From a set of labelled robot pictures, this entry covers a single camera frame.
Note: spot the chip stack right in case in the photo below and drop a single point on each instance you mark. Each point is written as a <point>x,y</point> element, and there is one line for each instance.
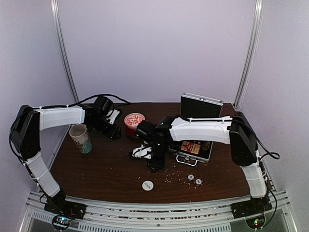
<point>206,145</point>

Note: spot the aluminium frame post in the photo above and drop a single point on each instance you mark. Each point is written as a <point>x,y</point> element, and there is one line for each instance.
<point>248,65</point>
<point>63,52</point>

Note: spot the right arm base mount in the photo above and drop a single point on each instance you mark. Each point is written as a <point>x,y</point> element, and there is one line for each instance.
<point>253,210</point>

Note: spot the left aluminium frame post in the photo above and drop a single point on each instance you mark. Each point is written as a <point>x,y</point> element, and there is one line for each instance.
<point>63,52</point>

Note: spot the aluminium poker case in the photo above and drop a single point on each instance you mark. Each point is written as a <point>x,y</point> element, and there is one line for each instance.
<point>192,125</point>

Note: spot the front aluminium rail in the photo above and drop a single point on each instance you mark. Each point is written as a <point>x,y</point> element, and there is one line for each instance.
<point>209,216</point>

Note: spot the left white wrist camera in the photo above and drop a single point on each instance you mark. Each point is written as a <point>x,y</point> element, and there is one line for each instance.
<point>113,115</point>

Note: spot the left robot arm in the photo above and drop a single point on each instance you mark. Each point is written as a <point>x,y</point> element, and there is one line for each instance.
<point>25,133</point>

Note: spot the red playing card box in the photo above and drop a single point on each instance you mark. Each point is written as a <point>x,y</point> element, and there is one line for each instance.
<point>192,147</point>

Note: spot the black orange chip front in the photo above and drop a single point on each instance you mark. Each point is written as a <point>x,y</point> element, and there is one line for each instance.
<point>198,182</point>

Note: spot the white floral ceramic mug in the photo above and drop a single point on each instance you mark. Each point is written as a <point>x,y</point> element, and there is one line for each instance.
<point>79,135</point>

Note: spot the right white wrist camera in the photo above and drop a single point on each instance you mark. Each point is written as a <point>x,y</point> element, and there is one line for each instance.
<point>141,152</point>

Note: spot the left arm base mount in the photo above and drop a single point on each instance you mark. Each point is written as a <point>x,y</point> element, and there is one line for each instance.
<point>65,211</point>

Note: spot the right aluminium frame post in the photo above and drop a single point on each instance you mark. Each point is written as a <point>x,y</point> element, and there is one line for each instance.
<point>248,65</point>

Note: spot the white dealer button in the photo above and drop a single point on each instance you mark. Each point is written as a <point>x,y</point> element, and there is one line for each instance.
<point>147,185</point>

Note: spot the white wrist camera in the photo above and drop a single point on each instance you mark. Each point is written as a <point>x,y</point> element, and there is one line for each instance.
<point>141,152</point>
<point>113,115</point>

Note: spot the red floral saucer plate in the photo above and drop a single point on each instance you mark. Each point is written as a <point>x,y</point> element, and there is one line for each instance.
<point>131,132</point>

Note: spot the white orange patterned bowl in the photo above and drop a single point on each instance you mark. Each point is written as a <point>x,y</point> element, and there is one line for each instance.
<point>133,120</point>

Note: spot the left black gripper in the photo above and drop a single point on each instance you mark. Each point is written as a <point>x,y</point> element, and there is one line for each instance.
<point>113,133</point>

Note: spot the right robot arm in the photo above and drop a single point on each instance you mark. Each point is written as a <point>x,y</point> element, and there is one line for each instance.
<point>234,131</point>

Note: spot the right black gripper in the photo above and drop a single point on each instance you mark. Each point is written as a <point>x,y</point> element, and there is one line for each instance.
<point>158,165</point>

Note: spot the black white chip front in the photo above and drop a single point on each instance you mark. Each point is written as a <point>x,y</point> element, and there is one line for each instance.
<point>190,177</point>

